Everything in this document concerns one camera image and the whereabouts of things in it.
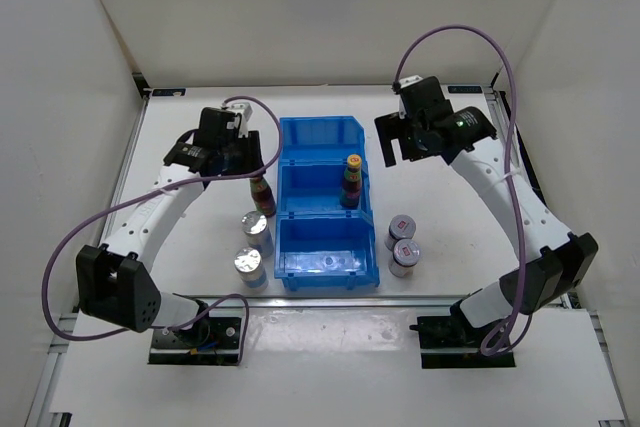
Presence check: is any sauce bottle yellow cap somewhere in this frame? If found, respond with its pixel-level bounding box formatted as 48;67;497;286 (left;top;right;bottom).
340;154;362;208
249;176;276;218

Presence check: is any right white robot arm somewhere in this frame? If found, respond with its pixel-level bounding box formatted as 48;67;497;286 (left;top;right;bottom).
375;76;598;347

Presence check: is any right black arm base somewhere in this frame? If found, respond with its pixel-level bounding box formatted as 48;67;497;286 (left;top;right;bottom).
409;315;516;370

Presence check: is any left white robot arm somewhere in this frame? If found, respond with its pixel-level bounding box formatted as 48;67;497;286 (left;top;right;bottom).
76;102;263;347

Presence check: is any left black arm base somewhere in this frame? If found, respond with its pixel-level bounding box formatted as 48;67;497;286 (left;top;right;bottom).
147;312;246;366

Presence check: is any silver can rear left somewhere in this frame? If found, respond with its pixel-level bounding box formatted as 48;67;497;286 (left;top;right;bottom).
241;211;274;258

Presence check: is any silver can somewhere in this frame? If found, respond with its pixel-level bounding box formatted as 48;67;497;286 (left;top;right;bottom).
241;211;274;258
234;247;268;291

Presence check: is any silver can front left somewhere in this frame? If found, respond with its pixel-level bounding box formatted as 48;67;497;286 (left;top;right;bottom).
234;247;268;291

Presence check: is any blue plastic divided bin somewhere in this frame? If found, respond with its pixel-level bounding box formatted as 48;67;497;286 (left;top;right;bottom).
274;116;380;291

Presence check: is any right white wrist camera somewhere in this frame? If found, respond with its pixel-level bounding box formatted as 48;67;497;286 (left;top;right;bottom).
392;75;423;92

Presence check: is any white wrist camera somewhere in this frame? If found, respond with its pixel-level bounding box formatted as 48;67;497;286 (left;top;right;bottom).
392;75;423;92
220;102;253;138

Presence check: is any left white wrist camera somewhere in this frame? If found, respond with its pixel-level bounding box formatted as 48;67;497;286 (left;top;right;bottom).
220;102;253;138

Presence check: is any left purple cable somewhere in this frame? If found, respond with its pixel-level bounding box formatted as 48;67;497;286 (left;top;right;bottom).
41;95;284;366

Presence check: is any purple cable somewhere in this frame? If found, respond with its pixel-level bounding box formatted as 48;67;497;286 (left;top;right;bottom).
392;24;529;357
41;95;284;366

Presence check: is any aluminium table frame rail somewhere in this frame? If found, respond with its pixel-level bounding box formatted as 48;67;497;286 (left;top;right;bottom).
482;90;574;314

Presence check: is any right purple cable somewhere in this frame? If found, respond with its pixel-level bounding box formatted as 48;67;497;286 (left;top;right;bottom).
392;24;529;357

